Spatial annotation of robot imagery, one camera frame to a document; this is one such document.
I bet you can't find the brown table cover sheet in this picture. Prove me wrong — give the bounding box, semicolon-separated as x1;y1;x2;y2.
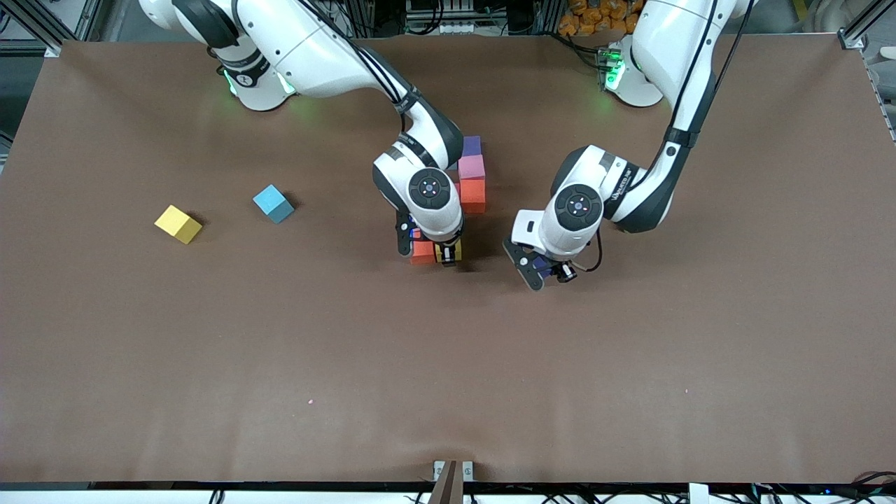
0;34;896;485

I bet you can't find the blue foam cube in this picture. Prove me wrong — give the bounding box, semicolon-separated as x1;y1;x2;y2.
253;184;295;225

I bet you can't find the white electrical device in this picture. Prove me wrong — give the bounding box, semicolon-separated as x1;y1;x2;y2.
405;0;478;36

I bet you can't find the orange packed items pile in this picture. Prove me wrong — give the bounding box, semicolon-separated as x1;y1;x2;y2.
558;0;646;37

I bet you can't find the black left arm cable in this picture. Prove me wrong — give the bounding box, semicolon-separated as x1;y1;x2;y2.
574;231;604;274

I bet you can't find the aluminium frame profile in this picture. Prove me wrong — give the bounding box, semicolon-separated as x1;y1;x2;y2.
0;0;116;57
836;0;896;50

